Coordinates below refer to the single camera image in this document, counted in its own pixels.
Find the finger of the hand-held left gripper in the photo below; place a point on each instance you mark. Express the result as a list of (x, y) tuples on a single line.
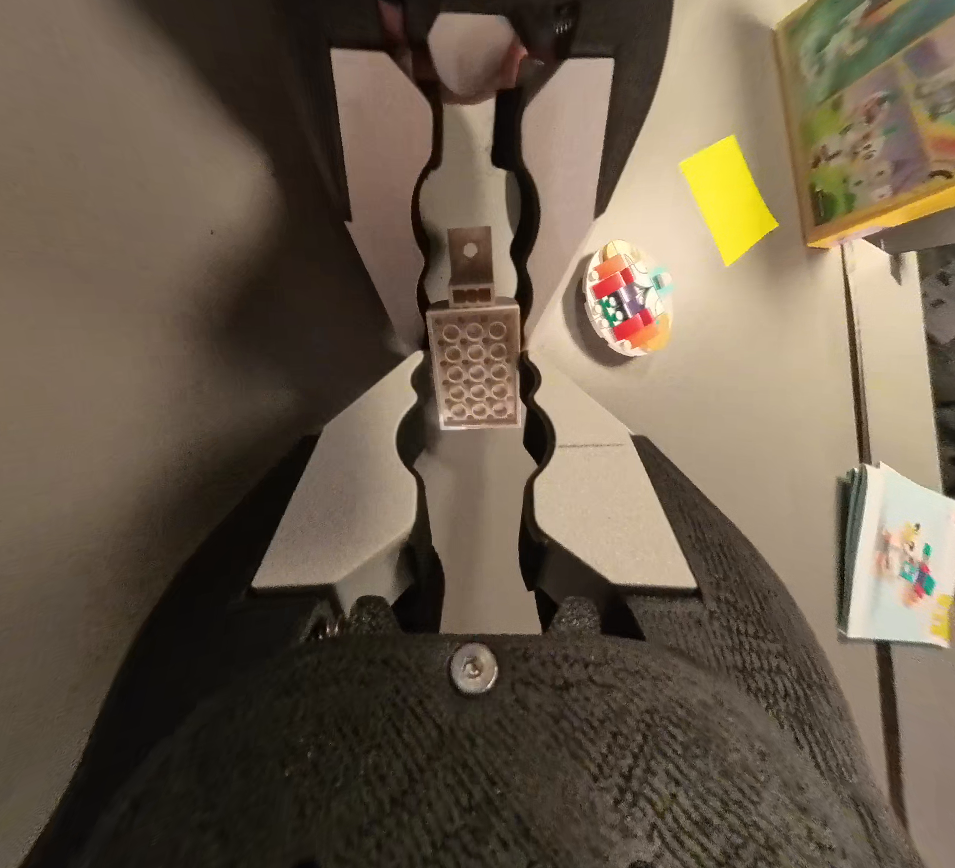
[(380, 159), (567, 159)]

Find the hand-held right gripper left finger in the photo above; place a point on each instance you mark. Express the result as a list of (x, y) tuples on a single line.
[(336, 510)]

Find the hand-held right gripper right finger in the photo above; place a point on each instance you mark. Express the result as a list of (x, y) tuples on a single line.
[(612, 510)]

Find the white brick plate with bracket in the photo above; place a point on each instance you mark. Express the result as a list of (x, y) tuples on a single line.
[(474, 360)]

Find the colourful toy set box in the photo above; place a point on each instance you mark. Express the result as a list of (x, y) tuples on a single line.
[(873, 84)]

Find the round rainbow brick plate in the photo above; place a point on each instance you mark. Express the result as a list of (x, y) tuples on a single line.
[(627, 301)]

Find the yellow sticky note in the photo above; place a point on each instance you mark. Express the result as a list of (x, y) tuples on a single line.
[(727, 200)]

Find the instruction booklet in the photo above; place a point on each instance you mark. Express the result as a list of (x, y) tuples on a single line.
[(903, 554)]

